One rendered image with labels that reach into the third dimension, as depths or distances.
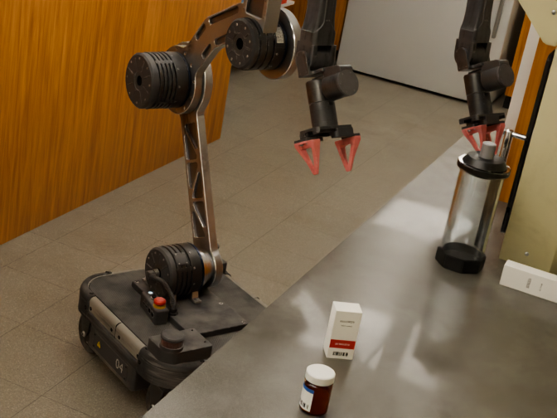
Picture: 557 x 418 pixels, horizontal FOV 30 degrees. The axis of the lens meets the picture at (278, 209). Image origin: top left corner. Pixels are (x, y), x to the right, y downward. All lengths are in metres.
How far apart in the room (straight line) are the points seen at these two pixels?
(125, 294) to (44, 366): 0.34
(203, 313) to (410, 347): 1.49
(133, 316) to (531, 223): 1.42
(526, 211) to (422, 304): 0.38
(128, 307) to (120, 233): 1.10
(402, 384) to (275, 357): 0.21
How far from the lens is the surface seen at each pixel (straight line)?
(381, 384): 1.71
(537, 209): 2.25
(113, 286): 3.39
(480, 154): 2.13
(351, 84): 2.23
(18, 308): 3.71
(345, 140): 2.32
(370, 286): 2.02
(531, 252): 2.28
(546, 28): 2.17
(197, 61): 3.26
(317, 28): 2.26
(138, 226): 4.43
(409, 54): 7.40
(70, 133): 4.32
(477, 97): 2.61
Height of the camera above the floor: 1.79
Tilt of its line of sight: 22 degrees down
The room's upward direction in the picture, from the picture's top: 10 degrees clockwise
